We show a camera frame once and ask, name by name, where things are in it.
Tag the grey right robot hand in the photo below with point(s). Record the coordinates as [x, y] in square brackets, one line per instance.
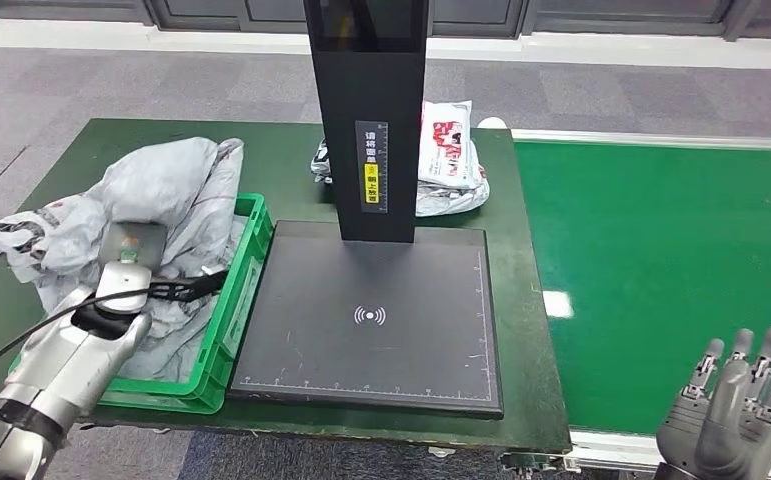
[729, 424]

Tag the black inbound scanning machine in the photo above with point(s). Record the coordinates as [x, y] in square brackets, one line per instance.
[372, 344]

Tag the white round conveyor end cap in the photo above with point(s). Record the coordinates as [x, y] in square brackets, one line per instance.
[491, 123]

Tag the black yellow label sticker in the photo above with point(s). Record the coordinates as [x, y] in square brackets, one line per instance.
[372, 166]

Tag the white parcel with dark print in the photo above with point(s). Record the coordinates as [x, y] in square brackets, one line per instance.
[321, 162]

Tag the crumpled grey parcel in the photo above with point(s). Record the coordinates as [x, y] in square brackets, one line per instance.
[454, 199]

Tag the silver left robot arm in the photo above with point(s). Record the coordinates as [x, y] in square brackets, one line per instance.
[60, 371]

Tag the white parcel with red print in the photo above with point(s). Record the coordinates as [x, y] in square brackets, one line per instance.
[448, 142]

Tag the green plastic crate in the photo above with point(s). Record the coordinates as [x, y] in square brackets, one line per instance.
[226, 331]

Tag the green conveyor belt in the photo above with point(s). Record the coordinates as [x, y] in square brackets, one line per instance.
[656, 265]

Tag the pale conveyor frame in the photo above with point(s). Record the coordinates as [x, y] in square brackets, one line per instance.
[656, 139]

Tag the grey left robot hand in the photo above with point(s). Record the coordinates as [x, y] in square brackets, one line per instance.
[134, 242]

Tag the metal clamp bracket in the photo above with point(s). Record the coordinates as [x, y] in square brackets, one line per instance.
[531, 462]

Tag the grey parcel with black print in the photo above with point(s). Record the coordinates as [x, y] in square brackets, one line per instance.
[34, 245]

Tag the plain grey plastic parcel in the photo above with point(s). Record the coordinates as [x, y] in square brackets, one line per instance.
[173, 344]

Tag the grey parcel with red print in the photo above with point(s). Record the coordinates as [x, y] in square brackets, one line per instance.
[173, 179]

